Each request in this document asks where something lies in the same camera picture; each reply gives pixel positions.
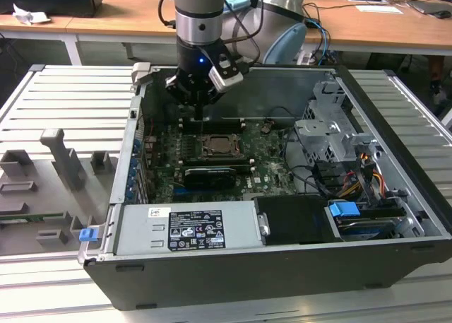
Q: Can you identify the grey power supply unit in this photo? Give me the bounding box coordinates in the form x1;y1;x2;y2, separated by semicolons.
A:
114;201;266;257

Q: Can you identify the black graphics card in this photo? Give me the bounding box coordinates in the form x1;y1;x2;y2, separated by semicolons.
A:
183;165;237;192

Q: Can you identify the white paper sheet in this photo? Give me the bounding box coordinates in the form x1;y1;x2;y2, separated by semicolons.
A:
355;4;404;15

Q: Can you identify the blue cable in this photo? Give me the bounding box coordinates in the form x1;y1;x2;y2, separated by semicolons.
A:
305;17;333;68

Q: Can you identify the yellow red wire bundle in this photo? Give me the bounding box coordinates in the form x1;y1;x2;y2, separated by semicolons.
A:
337;153;388;199

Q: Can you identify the dark grey laptop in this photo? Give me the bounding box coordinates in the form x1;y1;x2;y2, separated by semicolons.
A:
408;0;452;16

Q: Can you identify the black RAM slot bank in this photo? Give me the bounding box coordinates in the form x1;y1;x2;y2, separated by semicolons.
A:
183;157;257;169
179;116;246;134

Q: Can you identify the crumpled white paper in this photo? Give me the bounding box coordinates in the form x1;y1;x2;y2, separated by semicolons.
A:
12;3;51;25

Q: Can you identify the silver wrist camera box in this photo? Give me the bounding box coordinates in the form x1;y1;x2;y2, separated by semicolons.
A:
208;54;245;93

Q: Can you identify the green RAM stick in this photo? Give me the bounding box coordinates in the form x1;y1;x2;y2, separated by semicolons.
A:
0;212;70;223

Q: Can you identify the hard disk in blue carrier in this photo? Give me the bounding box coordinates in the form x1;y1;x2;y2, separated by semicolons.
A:
326;201;407;241

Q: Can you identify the grey metal drive cage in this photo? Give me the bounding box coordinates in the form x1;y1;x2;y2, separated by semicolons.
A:
292;81;382;168

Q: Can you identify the wooden desk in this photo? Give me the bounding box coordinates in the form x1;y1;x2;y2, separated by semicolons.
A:
0;0;452;66

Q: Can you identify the black plastic shroud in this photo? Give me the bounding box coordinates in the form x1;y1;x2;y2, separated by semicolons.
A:
254;194;340;246

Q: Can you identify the grey parts rack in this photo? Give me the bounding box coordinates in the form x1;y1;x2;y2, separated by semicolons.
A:
0;127;119;257

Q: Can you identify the CPU socket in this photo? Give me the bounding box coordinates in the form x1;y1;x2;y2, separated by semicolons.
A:
197;131;246;160

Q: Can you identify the black open PC case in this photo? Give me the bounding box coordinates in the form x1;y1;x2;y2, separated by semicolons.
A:
83;63;452;312

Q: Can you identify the green motherboard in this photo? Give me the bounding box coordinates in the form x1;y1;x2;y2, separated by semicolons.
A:
141;119;301;202

